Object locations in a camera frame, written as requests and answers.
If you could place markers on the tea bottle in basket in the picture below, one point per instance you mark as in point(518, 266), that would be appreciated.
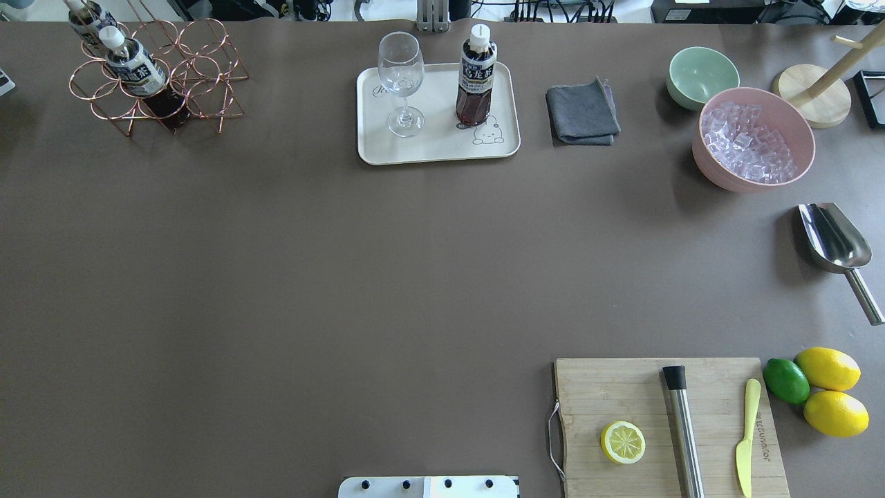
point(87, 19)
point(131, 63)

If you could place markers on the cream serving tray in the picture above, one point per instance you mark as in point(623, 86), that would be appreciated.
point(443, 137)

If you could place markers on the wine glass on tray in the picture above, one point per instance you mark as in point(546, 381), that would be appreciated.
point(401, 72)

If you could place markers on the grey folded cloth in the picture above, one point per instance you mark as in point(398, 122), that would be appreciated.
point(583, 114)

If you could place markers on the wooden cutting board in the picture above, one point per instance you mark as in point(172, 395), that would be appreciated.
point(594, 392)

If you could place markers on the half lemon slice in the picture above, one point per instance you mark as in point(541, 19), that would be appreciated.
point(623, 442)

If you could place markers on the metal muddler black tip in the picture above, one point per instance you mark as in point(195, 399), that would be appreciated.
point(677, 387)

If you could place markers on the green bowl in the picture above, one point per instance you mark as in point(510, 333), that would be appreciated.
point(696, 74)

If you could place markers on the pink bowl with ice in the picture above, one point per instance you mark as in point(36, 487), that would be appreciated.
point(750, 140)

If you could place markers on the yellow plastic knife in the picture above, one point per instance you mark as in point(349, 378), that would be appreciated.
point(744, 448)

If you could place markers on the green lime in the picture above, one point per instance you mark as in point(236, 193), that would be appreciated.
point(786, 381)

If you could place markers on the metal ice scoop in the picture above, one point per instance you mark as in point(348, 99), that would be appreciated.
point(839, 247)

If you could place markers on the wooden cup tree stand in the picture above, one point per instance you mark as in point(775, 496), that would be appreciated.
point(819, 93)

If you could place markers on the yellow lemon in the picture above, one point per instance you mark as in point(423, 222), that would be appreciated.
point(828, 368)
point(836, 414)

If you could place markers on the black metal glass tray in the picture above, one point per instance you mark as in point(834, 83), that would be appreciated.
point(870, 86)

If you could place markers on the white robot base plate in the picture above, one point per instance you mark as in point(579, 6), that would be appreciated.
point(431, 486)

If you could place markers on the copper wire bottle basket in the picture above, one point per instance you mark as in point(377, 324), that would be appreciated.
point(199, 57)

